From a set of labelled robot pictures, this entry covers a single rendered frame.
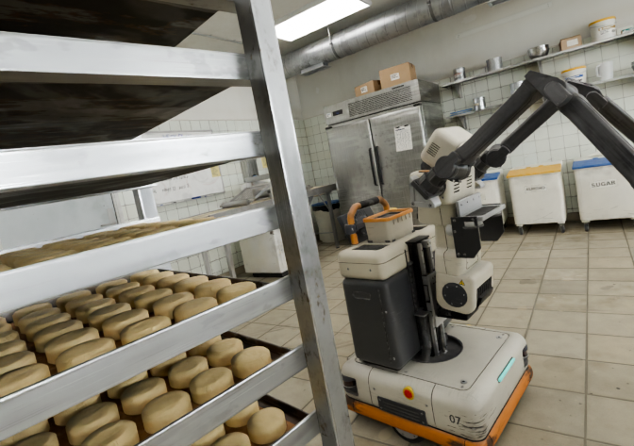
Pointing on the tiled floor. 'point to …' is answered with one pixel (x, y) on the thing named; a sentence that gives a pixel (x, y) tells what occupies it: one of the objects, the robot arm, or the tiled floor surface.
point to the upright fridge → (381, 142)
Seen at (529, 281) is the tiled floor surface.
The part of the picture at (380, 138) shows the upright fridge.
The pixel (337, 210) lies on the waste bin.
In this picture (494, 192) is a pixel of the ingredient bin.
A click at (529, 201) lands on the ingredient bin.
